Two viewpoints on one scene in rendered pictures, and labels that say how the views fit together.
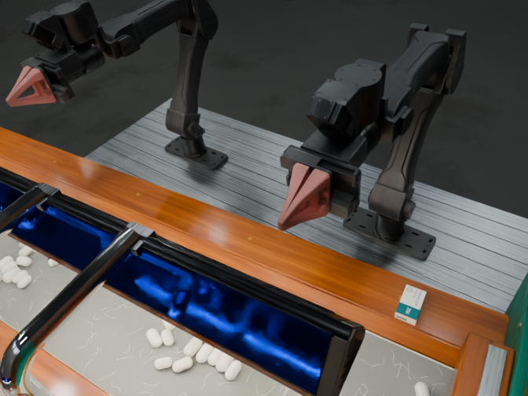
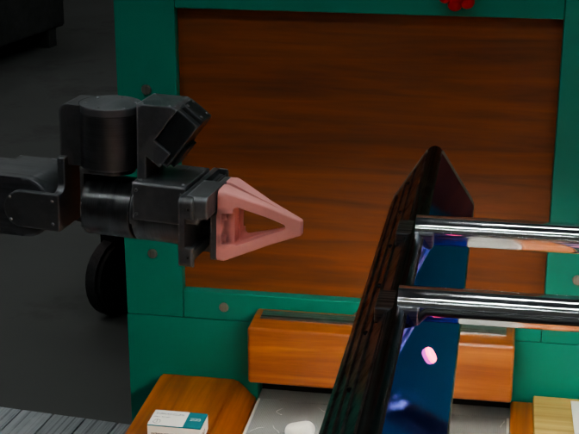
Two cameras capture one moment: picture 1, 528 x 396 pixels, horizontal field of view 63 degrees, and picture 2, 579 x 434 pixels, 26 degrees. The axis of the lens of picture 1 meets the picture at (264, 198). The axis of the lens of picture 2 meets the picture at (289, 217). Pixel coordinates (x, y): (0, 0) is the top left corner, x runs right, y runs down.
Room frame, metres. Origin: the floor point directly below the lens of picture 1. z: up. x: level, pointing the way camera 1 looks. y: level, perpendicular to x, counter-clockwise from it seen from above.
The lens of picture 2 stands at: (0.80, 0.94, 1.44)
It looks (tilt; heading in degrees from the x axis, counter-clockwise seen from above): 19 degrees down; 244
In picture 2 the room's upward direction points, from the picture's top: straight up
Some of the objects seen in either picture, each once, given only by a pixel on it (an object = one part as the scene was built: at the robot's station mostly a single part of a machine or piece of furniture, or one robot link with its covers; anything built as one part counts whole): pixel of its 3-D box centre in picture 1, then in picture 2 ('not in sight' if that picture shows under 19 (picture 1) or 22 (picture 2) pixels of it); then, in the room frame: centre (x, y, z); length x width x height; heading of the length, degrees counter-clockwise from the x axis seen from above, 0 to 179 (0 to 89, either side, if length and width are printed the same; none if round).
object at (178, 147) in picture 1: (192, 143); not in sight; (1.02, 0.18, 0.71); 0.20 x 0.07 x 0.08; 49
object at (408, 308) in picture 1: (410, 304); (177, 426); (0.38, -0.22, 0.78); 0.06 x 0.04 x 0.02; 144
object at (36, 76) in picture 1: (26, 89); not in sight; (0.77, 0.42, 1.06); 0.09 x 0.07 x 0.07; 139
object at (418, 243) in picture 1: (390, 221); not in sight; (0.63, -0.27, 0.71); 0.20 x 0.07 x 0.08; 49
